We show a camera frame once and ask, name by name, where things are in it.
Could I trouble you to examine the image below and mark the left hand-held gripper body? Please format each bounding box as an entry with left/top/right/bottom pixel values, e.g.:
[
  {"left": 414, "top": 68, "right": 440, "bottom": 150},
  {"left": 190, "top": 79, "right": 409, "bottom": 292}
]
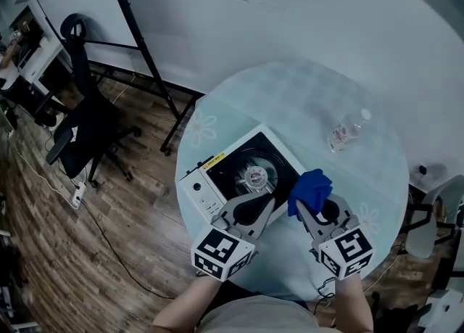
[{"left": 190, "top": 213, "right": 260, "bottom": 283}]

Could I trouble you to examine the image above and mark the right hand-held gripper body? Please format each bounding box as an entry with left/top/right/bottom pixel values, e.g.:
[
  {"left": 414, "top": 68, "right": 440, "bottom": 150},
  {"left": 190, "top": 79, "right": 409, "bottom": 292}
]
[{"left": 307, "top": 214, "right": 375, "bottom": 282}]

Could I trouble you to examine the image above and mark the blue cloth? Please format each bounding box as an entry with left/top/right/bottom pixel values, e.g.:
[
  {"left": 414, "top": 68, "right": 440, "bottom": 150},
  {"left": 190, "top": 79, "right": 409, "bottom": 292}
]
[{"left": 287, "top": 168, "right": 334, "bottom": 222}]

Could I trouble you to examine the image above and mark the white portable gas stove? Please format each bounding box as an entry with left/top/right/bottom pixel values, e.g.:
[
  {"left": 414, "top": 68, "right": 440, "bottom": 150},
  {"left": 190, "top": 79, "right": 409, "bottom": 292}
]
[{"left": 175, "top": 123, "right": 307, "bottom": 229}]

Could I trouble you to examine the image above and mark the person's left forearm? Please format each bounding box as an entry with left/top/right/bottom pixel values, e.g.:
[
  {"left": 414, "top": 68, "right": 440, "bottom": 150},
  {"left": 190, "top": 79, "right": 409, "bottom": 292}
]
[{"left": 150, "top": 275, "right": 223, "bottom": 333}]

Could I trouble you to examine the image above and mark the person's right forearm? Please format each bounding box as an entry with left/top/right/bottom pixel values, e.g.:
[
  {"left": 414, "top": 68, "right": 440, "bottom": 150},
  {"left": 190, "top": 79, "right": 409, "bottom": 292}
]
[{"left": 332, "top": 271, "right": 375, "bottom": 333}]

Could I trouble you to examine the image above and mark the person's light shirt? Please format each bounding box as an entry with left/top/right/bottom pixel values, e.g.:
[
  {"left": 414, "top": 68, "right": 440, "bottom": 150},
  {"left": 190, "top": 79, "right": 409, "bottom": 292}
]
[{"left": 198, "top": 294, "right": 320, "bottom": 333}]

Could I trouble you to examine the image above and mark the grey chair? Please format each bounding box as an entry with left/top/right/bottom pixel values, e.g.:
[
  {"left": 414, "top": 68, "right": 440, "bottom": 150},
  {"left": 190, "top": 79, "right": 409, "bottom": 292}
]
[{"left": 405, "top": 163, "right": 464, "bottom": 260}]

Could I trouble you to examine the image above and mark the clear plastic bottle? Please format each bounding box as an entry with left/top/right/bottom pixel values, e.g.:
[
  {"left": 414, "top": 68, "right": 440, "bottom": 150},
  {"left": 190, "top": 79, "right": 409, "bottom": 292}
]
[{"left": 326, "top": 107, "right": 373, "bottom": 154}]

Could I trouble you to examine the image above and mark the black swivel chair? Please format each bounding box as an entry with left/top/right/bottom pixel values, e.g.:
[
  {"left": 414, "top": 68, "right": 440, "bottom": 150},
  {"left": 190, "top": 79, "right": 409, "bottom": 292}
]
[{"left": 373, "top": 291, "right": 432, "bottom": 333}]

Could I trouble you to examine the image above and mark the white box device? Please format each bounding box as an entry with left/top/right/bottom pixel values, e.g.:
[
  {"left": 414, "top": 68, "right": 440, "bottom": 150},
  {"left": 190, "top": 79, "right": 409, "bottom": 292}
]
[{"left": 423, "top": 287, "right": 464, "bottom": 333}]

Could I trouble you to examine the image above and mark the white power strip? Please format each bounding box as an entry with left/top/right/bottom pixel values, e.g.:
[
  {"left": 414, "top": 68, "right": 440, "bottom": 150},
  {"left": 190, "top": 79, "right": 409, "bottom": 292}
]
[{"left": 70, "top": 181, "right": 88, "bottom": 207}]

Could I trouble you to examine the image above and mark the black office chair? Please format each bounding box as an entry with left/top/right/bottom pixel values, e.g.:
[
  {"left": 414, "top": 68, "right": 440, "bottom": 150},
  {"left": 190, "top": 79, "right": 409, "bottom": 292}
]
[{"left": 45, "top": 12, "right": 143, "bottom": 189}]

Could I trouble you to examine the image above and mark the cluttered storage rack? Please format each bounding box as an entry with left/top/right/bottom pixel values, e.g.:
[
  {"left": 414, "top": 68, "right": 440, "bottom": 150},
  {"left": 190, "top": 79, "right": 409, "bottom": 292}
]
[{"left": 0, "top": 229, "right": 41, "bottom": 333}]

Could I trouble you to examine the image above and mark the white desk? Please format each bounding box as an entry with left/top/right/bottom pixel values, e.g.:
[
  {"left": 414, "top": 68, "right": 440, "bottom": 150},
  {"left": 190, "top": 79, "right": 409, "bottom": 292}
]
[{"left": 0, "top": 4, "right": 72, "bottom": 99}]

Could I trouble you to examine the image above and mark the whiteboard on black stand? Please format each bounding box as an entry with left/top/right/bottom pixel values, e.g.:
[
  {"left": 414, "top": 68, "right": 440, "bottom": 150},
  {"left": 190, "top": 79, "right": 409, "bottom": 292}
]
[{"left": 25, "top": 0, "right": 208, "bottom": 157}]

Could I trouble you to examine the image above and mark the black floor cable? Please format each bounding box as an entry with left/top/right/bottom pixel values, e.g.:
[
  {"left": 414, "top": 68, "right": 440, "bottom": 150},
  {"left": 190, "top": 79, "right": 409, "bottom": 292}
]
[{"left": 79, "top": 196, "right": 175, "bottom": 300}]

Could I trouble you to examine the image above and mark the white floor cable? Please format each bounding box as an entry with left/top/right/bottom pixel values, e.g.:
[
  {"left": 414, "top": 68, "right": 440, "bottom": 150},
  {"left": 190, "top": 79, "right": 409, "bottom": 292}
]
[{"left": 6, "top": 131, "right": 79, "bottom": 210}]

